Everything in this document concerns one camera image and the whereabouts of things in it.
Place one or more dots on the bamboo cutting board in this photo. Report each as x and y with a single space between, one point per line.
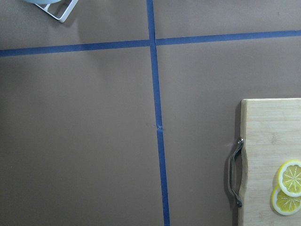
271 130

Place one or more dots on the white cup rack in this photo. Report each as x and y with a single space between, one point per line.
59 10

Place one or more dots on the blue cup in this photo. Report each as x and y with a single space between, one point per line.
41 2

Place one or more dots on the lower lemon slice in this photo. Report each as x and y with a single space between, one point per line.
283 204

